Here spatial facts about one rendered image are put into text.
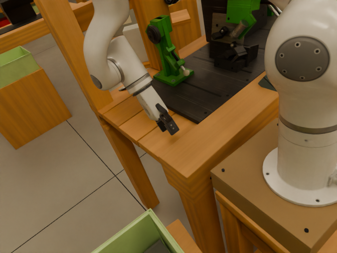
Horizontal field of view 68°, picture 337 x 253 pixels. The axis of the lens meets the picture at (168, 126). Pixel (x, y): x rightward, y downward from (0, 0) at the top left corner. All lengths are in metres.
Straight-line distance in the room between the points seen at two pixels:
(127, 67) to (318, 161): 0.52
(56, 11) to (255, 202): 0.89
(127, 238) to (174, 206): 1.14
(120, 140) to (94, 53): 0.72
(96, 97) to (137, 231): 0.68
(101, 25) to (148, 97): 0.23
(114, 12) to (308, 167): 0.56
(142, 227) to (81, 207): 1.43
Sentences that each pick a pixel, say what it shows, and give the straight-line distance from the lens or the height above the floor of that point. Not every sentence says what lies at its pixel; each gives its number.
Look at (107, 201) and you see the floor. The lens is 1.98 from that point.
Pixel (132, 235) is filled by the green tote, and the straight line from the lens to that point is 0.65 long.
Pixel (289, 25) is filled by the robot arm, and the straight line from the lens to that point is 0.38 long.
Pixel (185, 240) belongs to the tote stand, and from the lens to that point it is 0.77.
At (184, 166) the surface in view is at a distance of 0.76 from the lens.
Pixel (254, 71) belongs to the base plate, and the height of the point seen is 0.90.
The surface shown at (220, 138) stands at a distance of 0.82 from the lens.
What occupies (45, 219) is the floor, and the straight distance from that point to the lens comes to 2.17.
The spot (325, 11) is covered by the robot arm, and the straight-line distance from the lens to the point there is 0.38.
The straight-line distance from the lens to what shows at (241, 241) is 0.93.
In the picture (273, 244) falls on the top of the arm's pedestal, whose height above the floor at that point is 0.84.
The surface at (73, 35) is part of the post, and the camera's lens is 1.07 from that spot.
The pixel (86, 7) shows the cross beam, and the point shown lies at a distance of 1.18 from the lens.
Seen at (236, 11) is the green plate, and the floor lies 1.11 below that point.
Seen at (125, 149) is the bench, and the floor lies 0.59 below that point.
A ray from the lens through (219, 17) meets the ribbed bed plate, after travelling 1.24.
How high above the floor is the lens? 1.48
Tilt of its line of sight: 39 degrees down
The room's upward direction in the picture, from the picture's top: 17 degrees counter-clockwise
